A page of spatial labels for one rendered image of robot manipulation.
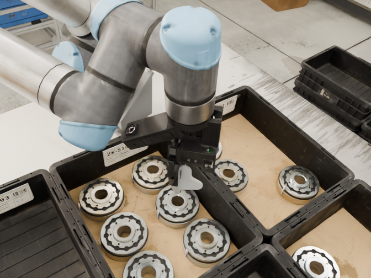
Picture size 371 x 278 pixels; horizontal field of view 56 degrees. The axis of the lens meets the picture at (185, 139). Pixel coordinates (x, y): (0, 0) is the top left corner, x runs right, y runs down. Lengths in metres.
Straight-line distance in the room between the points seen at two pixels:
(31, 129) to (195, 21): 0.91
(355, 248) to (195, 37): 0.67
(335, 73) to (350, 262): 1.34
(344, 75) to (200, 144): 1.58
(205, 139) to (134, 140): 0.12
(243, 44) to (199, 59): 2.64
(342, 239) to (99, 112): 0.65
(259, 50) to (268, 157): 2.10
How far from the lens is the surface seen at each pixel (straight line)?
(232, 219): 0.78
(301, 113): 1.39
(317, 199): 0.83
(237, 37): 3.15
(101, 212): 0.82
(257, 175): 0.96
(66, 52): 0.99
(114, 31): 0.49
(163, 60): 0.45
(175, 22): 0.43
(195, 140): 0.57
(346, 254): 0.91
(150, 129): 0.57
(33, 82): 0.55
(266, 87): 1.46
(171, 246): 0.81
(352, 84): 2.04
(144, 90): 1.11
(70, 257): 0.82
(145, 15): 0.49
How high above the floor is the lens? 1.56
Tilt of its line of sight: 47 degrees down
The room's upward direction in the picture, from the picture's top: 6 degrees clockwise
